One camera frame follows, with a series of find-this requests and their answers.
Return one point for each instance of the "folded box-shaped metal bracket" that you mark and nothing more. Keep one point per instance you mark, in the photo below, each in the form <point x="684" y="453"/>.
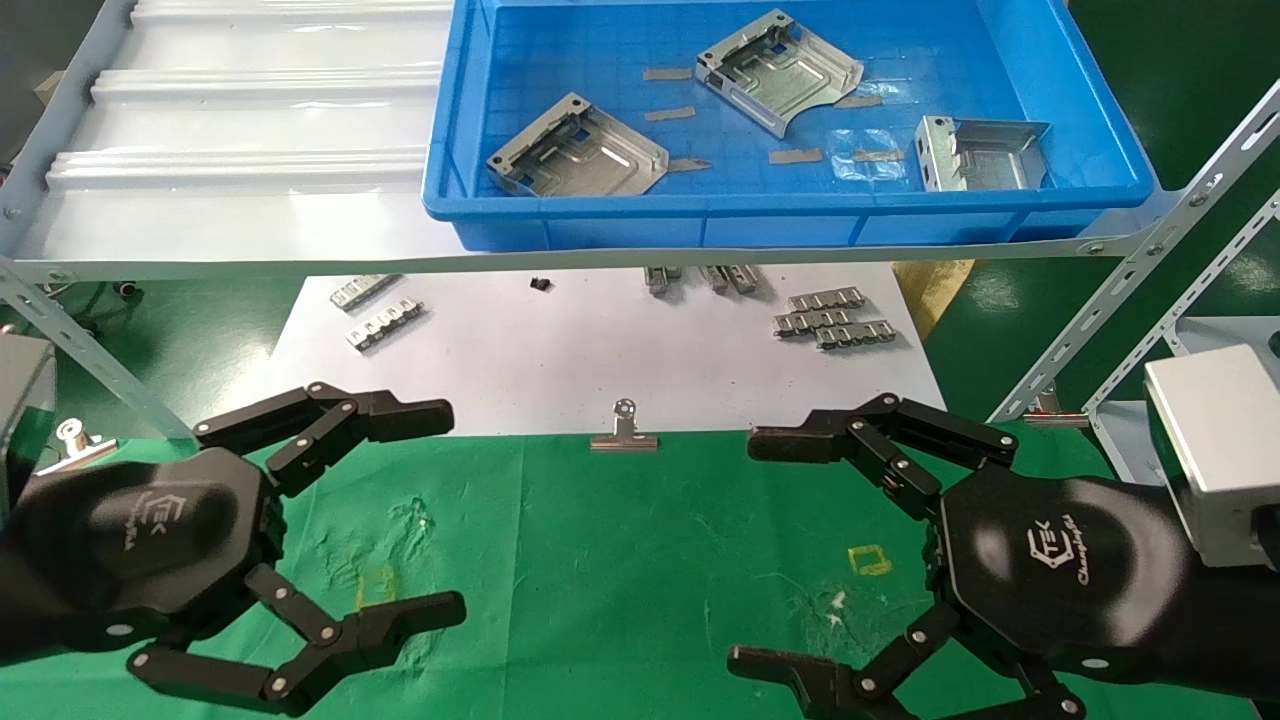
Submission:
<point x="990" y="165"/>

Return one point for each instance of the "small caster wheel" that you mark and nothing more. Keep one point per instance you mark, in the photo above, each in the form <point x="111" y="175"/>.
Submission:
<point x="127" y="290"/>

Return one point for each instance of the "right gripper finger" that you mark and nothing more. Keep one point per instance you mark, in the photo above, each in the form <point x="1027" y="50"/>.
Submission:
<point x="830" y="690"/>
<point x="880" y="430"/>

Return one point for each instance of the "white tape scrap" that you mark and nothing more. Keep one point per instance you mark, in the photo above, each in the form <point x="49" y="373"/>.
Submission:
<point x="838" y="601"/>

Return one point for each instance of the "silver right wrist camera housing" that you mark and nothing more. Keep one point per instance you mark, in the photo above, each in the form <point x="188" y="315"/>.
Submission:
<point x="1220" y="450"/>

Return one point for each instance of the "small slotted metal strip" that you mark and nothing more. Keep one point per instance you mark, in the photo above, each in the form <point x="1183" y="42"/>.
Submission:
<point x="365" y="291"/>
<point x="660" y="280"/>
<point x="810" y="321"/>
<point x="714" y="279"/>
<point x="385" y="325"/>
<point x="855" y="335"/>
<point x="827" y="298"/>
<point x="743" y="279"/>

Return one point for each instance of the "grey left wrist camera housing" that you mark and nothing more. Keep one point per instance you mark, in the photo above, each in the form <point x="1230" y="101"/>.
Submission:
<point x="20" y="400"/>

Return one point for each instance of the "yellow woven bag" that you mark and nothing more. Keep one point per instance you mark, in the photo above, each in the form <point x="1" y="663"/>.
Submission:
<point x="935" y="285"/>

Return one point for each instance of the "brown tape strip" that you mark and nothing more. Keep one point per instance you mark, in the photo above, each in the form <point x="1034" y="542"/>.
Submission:
<point x="670" y="113"/>
<point x="692" y="165"/>
<point x="667" y="74"/>
<point x="862" y="101"/>
<point x="878" y="155"/>
<point x="795" y="156"/>

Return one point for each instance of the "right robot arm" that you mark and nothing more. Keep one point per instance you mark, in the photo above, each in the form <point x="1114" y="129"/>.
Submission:
<point x="1240" y="620"/>

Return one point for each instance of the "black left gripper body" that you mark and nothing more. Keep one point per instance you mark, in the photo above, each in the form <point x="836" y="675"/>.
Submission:
<point x="140" y="540"/>

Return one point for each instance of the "notched sheet metal bracket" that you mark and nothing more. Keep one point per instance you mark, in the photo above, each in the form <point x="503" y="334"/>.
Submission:
<point x="590" y="160"/>
<point x="790" y="75"/>

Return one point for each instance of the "white corrugated shelf panel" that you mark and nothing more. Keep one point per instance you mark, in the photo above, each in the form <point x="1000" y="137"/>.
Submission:
<point x="250" y="120"/>

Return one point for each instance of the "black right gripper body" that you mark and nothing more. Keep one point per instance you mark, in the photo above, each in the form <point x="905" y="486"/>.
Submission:
<point x="1060" y="570"/>

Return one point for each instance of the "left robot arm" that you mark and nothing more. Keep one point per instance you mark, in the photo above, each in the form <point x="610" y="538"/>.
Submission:
<point x="12" y="610"/>

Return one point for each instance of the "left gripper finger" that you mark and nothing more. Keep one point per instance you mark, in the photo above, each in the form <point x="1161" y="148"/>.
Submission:
<point x="350" y="635"/>
<point x="320" y="415"/>

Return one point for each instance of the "clear plastic film piece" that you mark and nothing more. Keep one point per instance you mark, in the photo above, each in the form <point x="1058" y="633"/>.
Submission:
<point x="868" y="172"/>

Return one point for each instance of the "grey metal side plate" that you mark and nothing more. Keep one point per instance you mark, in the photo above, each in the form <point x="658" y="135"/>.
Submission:
<point x="1120" y="440"/>

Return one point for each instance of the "blue plastic bin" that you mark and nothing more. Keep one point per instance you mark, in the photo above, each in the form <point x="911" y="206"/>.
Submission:
<point x="600" y="230"/>

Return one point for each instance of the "green table cloth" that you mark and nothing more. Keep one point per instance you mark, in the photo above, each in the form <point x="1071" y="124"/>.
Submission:
<point x="620" y="560"/>

